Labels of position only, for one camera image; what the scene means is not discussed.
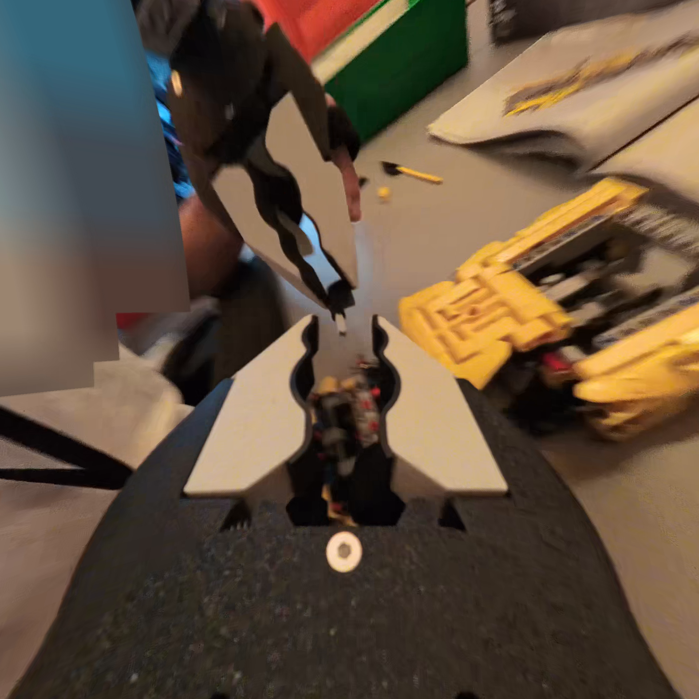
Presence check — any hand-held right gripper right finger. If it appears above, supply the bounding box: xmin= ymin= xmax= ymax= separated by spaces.
xmin=372 ymin=315 xmax=510 ymax=513

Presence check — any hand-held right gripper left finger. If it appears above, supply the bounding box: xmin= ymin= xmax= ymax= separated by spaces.
xmin=183 ymin=315 xmax=319 ymax=499

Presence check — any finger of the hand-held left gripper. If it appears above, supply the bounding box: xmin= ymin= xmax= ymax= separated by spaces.
xmin=212 ymin=163 xmax=331 ymax=309
xmin=264 ymin=92 xmax=360 ymax=289

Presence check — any black toy axle connector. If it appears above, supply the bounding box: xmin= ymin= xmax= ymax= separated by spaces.
xmin=328 ymin=280 xmax=356 ymax=315

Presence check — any yellow toy brick car model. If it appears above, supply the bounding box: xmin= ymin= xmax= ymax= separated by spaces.
xmin=308 ymin=177 xmax=699 ymax=528

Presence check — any person's left forearm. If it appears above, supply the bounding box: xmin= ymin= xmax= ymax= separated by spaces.
xmin=177 ymin=194 xmax=245 ymax=300

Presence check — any person's left hand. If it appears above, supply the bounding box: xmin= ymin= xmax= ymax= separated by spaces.
xmin=332 ymin=146 xmax=363 ymax=223

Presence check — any orange felt bag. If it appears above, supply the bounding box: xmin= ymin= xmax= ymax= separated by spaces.
xmin=254 ymin=0 xmax=383 ymax=61

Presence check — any black dimpled chair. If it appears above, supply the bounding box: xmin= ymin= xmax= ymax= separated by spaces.
xmin=164 ymin=262 xmax=285 ymax=405

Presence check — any green storage bin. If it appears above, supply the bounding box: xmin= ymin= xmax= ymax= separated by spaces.
xmin=322 ymin=0 xmax=469 ymax=143

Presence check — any white paper stack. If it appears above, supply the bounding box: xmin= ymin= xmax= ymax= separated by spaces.
xmin=311 ymin=0 xmax=421 ymax=83

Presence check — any open instruction booklet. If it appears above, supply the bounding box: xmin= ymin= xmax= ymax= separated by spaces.
xmin=427 ymin=11 xmax=699 ymax=181

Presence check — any toy car set box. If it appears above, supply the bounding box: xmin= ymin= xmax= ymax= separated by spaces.
xmin=487 ymin=0 xmax=699 ymax=44

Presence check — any black lanyard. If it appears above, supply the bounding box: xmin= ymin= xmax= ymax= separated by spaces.
xmin=0 ymin=407 xmax=134 ymax=489

